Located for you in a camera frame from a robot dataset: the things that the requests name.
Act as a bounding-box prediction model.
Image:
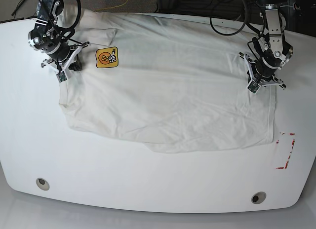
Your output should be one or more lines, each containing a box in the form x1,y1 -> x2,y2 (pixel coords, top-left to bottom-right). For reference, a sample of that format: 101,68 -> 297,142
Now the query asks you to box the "red tape rectangle marking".
273,132 -> 296,169

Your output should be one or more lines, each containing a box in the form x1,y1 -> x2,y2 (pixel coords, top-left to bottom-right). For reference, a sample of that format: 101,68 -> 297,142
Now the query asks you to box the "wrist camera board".
247,80 -> 260,94
56,71 -> 68,83

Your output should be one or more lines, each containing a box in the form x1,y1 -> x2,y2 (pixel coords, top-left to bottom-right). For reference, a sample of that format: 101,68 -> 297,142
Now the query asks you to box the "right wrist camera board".
56,71 -> 68,83

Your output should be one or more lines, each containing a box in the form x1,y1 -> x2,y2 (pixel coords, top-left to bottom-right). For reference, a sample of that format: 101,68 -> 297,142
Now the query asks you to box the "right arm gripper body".
28,0 -> 89,77

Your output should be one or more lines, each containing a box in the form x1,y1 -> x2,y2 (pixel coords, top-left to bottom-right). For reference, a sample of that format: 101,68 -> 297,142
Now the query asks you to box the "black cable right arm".
55,0 -> 82,46

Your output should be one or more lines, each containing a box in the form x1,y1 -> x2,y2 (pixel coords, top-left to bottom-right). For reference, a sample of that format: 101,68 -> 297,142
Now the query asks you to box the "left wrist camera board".
247,80 -> 260,94

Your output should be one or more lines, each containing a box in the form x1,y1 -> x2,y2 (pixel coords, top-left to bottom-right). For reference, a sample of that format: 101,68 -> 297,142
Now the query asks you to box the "yellow floor cable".
96,0 -> 131,12

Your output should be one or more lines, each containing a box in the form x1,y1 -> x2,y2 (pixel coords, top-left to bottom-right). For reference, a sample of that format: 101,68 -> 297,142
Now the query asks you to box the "white printed t-shirt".
59,9 -> 276,153

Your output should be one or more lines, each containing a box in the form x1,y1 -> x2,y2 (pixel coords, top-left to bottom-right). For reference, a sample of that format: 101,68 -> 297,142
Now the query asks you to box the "right table cable grommet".
251,191 -> 267,204

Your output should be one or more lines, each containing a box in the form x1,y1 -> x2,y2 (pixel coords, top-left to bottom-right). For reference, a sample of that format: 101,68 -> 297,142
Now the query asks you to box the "left table cable grommet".
36,178 -> 50,191

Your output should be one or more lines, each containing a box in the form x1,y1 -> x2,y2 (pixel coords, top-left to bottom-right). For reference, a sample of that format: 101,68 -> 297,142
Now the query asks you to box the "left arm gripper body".
239,4 -> 293,89

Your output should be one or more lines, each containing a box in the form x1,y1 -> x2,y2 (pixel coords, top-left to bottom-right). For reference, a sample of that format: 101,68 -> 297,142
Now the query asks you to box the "table cable grommet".
36,178 -> 50,191
251,191 -> 267,204

